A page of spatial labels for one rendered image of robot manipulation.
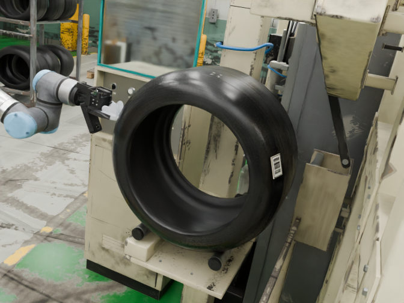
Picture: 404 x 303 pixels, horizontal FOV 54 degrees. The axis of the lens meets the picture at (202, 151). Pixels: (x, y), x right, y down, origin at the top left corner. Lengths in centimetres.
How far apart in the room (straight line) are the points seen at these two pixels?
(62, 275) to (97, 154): 81
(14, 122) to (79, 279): 140
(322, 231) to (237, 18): 80
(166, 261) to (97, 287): 118
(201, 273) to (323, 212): 47
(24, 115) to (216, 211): 74
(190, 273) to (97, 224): 115
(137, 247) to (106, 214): 100
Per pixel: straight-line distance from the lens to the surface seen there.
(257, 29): 142
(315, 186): 140
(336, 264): 153
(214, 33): 1051
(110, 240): 243
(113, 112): 136
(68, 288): 254
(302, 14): 76
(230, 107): 106
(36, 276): 264
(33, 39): 497
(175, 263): 141
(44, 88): 150
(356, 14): 65
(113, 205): 230
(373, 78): 119
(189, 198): 151
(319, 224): 145
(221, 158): 153
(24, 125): 140
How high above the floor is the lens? 164
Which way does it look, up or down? 20 degrees down
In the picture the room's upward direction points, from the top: 9 degrees clockwise
